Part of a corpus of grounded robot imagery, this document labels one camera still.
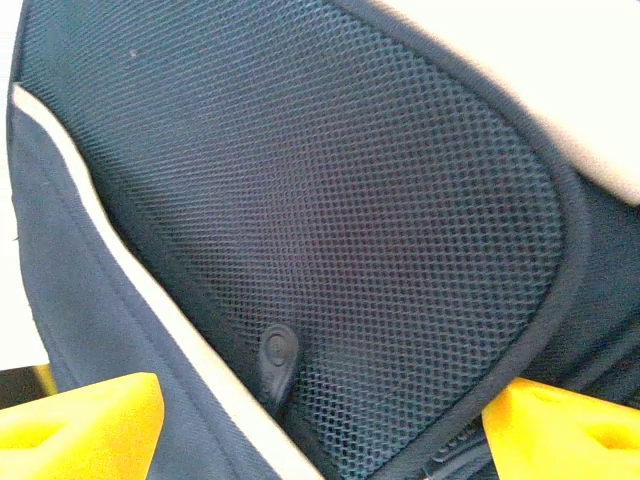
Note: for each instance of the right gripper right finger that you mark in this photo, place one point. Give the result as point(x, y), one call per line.
point(565, 440)

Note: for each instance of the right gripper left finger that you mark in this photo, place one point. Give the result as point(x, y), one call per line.
point(75, 435)

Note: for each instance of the navy blue backpack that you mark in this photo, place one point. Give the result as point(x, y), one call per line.
point(320, 200)

